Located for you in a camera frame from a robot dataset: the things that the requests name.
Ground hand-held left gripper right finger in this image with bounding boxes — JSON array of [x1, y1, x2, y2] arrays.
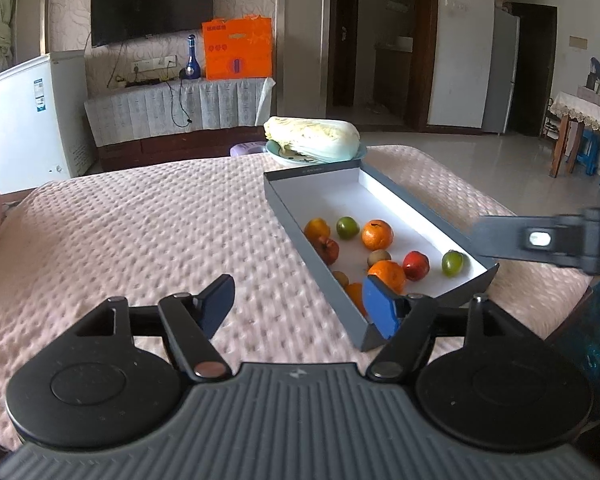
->
[[361, 275, 521, 381]]

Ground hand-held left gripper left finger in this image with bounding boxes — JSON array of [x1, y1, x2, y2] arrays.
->
[[75, 274, 237, 383]]

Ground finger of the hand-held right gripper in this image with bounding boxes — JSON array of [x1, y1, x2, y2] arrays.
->
[[467, 212, 587, 267]]

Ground small smooth orange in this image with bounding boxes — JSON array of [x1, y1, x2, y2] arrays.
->
[[345, 283, 368, 317]]

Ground large orange with stem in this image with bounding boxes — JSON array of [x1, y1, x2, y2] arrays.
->
[[367, 260, 407, 295]]

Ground green tomato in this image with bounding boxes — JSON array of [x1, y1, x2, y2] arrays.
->
[[336, 216, 360, 240], [441, 250, 465, 278]]

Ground red tomato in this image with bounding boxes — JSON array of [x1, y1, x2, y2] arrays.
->
[[402, 251, 430, 281]]

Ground orange mandarin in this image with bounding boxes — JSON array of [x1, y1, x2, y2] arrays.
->
[[361, 220, 395, 252]]

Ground red apple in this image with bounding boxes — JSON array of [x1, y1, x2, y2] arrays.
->
[[314, 237, 341, 266]]

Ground yellow-orange citrus fruit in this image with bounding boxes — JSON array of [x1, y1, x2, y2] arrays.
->
[[304, 217, 332, 245]]

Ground grey box with white inside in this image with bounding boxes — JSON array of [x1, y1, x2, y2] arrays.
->
[[263, 160, 501, 353]]

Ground blue plastic stool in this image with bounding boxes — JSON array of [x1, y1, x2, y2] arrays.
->
[[575, 130, 600, 176]]

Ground wooden dining table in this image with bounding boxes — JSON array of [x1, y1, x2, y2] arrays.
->
[[547, 91, 600, 178]]

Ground beige lace tablecloth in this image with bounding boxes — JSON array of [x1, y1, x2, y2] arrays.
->
[[547, 91, 600, 143]]

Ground light blue printed plate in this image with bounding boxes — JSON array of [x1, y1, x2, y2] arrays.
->
[[265, 140, 368, 167]]

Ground wooden TV cabinet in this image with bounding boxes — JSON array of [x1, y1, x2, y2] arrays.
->
[[97, 125, 268, 173]]

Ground grey tall refrigerator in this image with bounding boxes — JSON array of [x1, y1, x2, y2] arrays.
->
[[482, 7, 522, 135]]

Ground dark wooden door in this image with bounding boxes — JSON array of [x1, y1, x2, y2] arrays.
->
[[510, 4, 558, 137]]

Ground napa cabbage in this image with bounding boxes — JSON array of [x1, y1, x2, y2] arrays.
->
[[263, 116, 361, 163]]

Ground white lace cabinet cover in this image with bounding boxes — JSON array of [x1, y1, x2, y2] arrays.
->
[[84, 77, 276, 147]]

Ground blue glass bottle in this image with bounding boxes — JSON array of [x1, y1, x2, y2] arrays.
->
[[186, 34, 202, 82]]

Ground orange gift bag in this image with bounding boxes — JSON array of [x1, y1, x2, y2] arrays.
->
[[201, 15, 273, 81]]

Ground white chest freezer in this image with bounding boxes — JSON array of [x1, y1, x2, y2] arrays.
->
[[0, 51, 97, 181]]

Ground black flat TV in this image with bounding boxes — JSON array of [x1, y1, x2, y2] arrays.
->
[[90, 0, 215, 48]]

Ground black cable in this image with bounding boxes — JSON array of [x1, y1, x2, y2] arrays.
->
[[166, 80, 193, 128]]

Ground dark wooden door frame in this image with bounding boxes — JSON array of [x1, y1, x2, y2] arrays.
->
[[326, 0, 439, 132]]

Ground white wall outlet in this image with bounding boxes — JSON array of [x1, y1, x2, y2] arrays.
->
[[132, 55, 177, 73]]

